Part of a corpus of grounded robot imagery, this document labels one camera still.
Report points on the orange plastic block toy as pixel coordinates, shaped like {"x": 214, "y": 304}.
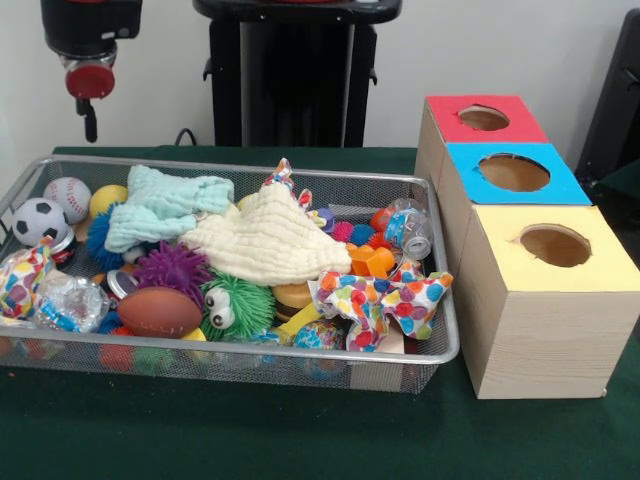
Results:
{"x": 372, "y": 260}

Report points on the cream yellow waffle cloth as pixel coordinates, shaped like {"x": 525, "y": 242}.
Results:
{"x": 270, "y": 240}

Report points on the silver drink can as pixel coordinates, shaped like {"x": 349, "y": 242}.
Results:
{"x": 120, "y": 283}

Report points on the blue fuzzy ball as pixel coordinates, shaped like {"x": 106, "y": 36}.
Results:
{"x": 100, "y": 240}

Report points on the large green fuzzy ball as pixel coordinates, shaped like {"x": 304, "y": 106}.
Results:
{"x": 240, "y": 305}

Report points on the white baseball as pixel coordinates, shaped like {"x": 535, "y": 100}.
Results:
{"x": 67, "y": 198}

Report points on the purple spiky ball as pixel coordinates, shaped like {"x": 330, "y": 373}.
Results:
{"x": 172, "y": 270}

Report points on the colourful dotted fabric strip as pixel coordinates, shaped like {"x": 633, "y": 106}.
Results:
{"x": 285, "y": 180}

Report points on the brown football toy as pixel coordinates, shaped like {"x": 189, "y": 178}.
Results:
{"x": 158, "y": 312}

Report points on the smooth yellow ball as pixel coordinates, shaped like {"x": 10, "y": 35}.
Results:
{"x": 108, "y": 198}

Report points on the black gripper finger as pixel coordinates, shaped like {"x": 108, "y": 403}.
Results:
{"x": 90, "y": 120}

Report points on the wooden box with three holes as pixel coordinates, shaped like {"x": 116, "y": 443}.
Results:
{"x": 540, "y": 320}

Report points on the blue globe ball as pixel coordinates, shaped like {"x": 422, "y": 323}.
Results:
{"x": 320, "y": 336}

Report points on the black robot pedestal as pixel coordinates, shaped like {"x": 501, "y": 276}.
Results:
{"x": 290, "y": 80}

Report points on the small clear plastic bottle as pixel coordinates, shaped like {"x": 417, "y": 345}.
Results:
{"x": 408, "y": 228}

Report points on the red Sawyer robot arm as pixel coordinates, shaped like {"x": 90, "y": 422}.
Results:
{"x": 90, "y": 25}

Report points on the black equipment stand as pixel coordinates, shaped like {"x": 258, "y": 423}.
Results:
{"x": 615, "y": 100}

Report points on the clear mesh bin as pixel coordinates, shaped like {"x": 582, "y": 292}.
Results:
{"x": 440, "y": 330}

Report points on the colourful patchwork fabric toy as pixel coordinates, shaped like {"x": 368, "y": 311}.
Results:
{"x": 385, "y": 300}

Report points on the black white soccer ball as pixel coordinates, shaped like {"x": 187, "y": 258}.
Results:
{"x": 40, "y": 220}

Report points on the colourful polka dot fabric toy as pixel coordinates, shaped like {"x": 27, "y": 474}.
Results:
{"x": 25, "y": 280}

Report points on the mint green waffle cloth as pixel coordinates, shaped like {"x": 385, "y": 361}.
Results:
{"x": 165, "y": 205}

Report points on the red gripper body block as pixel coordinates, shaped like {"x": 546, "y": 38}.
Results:
{"x": 90, "y": 80}

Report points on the tan hamburger toy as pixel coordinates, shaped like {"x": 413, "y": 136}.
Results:
{"x": 292, "y": 296}

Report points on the dark green table cloth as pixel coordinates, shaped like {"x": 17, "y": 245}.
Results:
{"x": 300, "y": 430}

